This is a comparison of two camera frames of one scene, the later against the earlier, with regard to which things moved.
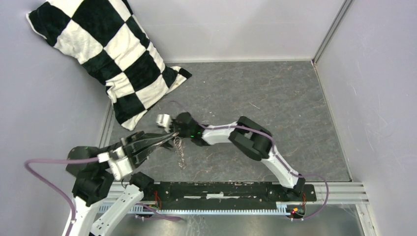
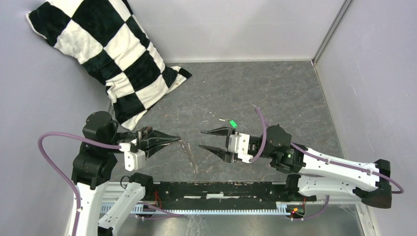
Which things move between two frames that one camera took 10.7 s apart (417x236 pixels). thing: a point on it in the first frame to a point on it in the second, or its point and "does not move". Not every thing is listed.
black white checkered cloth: (105, 37) does not move
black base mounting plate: (229, 192) does not move
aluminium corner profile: (331, 31) does not move
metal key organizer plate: (178, 145) to (187, 149)
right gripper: (173, 123) to (226, 157)
